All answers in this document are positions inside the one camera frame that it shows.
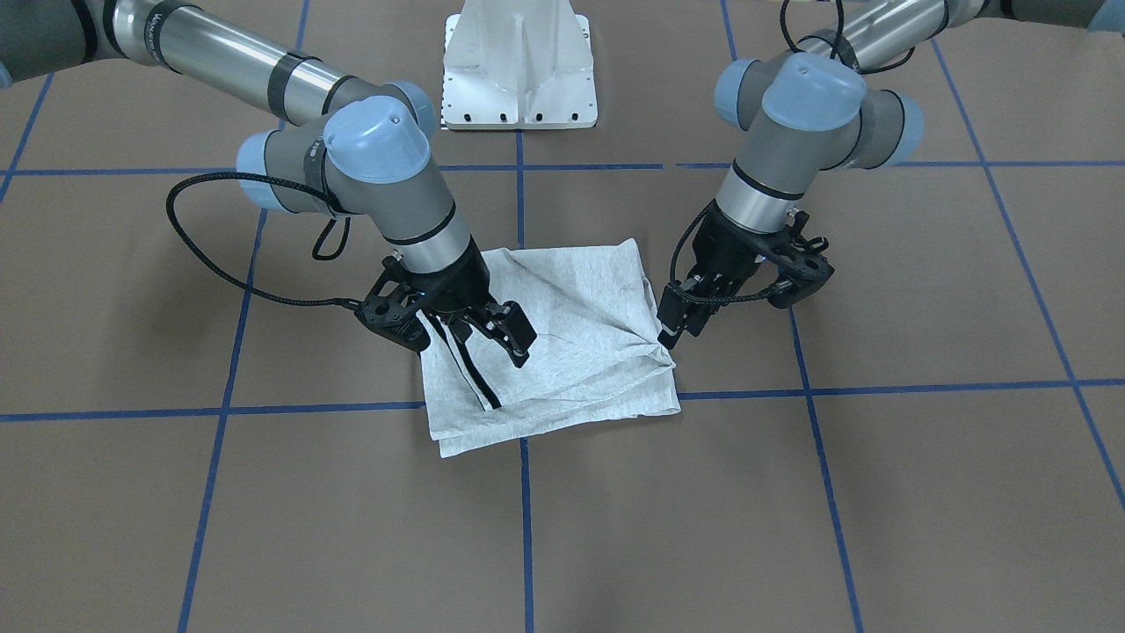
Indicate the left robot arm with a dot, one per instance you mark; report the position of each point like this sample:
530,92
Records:
806,111

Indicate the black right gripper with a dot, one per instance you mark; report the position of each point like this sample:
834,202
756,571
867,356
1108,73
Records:
465,285

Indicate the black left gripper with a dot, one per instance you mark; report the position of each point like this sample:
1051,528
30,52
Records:
726,245

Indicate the crossing blue tape line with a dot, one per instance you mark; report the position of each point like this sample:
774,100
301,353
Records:
250,410

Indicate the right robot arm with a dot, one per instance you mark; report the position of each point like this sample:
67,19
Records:
342,147

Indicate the grey cartoon print t-shirt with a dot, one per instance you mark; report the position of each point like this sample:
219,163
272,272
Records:
596,357

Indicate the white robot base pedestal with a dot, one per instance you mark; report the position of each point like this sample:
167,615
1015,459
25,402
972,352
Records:
518,66

